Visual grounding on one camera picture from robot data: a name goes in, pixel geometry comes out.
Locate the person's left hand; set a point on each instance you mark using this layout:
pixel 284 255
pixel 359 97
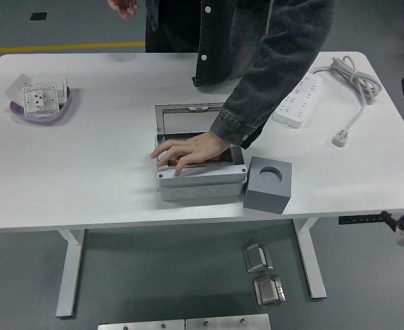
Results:
pixel 201 148

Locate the person's right hand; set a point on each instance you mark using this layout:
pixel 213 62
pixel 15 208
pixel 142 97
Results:
pixel 124 8

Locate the orange cylinder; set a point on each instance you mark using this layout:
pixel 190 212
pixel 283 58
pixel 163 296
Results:
pixel 175 160

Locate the grey junction box with lid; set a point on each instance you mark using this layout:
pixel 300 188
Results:
pixel 201 192

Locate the person's left forearm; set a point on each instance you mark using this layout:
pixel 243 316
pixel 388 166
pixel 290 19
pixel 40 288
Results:
pixel 250 103

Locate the grey cube with round hole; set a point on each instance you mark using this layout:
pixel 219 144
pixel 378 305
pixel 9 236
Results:
pixel 263 203

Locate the person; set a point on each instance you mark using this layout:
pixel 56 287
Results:
pixel 222 34

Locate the white power strip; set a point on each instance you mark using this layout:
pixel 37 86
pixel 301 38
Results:
pixel 301 103

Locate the black table control panel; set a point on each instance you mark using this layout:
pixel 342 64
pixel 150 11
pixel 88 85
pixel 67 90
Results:
pixel 360 219

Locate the white printed socket panel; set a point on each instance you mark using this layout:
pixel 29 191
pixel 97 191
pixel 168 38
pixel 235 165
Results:
pixel 40 99

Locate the purple bowl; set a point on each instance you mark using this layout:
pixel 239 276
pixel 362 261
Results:
pixel 50 118

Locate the white plain card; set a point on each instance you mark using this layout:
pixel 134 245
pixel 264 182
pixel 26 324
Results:
pixel 16 87

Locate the metal plate with screws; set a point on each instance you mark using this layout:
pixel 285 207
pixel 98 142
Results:
pixel 139 326
pixel 222 323

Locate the white switch plate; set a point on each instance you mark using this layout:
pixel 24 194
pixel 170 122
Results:
pixel 61 91

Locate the small metal bracket block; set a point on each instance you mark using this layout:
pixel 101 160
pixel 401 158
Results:
pixel 255 258

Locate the large metal bracket block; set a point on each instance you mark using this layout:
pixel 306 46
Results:
pixel 267 292

